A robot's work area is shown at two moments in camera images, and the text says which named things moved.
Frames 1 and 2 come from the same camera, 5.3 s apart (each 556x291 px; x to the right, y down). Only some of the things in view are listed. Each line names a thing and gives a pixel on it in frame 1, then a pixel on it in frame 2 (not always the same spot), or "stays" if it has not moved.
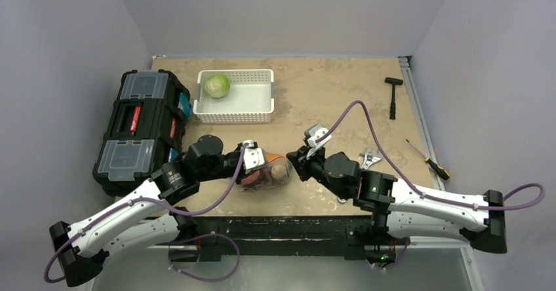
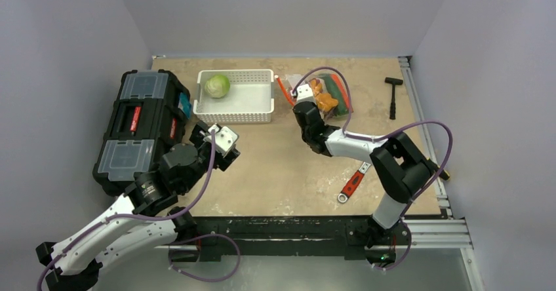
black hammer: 393,82 stays
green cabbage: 218,86 stays
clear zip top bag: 277,174 -> 334,100
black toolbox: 145,130 stays
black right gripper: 305,160 -> 301,109
